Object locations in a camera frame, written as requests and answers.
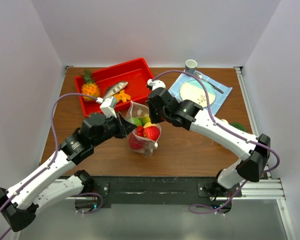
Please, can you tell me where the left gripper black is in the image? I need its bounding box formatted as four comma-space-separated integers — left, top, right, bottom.
92, 111, 137, 147

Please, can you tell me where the green custard apple toy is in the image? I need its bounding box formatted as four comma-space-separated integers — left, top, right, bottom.
130, 117, 143, 126

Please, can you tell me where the dark red toy apple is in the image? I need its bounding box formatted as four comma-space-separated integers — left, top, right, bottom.
128, 133, 145, 150

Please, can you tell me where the yellow green toy mango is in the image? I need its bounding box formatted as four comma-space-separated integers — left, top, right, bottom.
139, 116, 151, 126

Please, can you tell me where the clear polka dot zip bag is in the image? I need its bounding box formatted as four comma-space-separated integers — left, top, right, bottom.
125, 101, 162, 158

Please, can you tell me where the yellow toy lemon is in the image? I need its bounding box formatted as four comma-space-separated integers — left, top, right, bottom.
143, 122, 157, 128

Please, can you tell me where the red orange toy apple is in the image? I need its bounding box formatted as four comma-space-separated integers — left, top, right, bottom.
144, 126, 161, 141

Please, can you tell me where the red lychee bunch toy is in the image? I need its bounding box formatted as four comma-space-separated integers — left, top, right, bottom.
139, 142, 155, 155

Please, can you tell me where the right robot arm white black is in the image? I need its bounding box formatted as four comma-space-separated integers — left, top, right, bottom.
147, 87, 271, 197

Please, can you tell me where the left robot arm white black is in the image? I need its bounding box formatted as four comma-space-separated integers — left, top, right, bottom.
0, 113, 137, 232

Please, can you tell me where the orange toy ginger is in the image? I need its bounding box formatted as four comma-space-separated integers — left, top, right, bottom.
114, 90, 131, 103

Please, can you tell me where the cream and teal plate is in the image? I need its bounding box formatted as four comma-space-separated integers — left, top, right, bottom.
180, 80, 216, 108

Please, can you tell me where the grey toy fish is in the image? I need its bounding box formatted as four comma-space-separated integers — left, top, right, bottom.
103, 81, 128, 99

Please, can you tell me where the red plastic tray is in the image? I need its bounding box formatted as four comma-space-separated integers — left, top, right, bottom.
74, 58, 154, 117

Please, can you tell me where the steel spoon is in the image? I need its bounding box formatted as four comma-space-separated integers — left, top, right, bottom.
194, 71, 224, 94

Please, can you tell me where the small grey blue cup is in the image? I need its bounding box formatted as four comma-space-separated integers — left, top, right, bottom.
184, 59, 198, 76

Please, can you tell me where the toy pineapple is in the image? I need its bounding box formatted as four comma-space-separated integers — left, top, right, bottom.
81, 69, 101, 102

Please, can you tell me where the blue checked cloth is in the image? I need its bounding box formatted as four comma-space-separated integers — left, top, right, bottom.
168, 71, 232, 115

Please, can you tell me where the green floral mug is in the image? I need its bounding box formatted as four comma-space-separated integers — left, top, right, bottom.
221, 119, 248, 133

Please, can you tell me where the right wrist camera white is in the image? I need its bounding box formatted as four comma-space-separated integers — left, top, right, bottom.
146, 79, 166, 91

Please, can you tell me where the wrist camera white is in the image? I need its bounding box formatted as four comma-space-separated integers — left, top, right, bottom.
146, 79, 166, 91
99, 96, 117, 118

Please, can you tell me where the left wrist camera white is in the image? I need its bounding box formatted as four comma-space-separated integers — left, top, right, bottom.
99, 96, 117, 118

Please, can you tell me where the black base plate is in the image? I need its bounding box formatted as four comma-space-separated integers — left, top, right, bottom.
74, 175, 241, 214

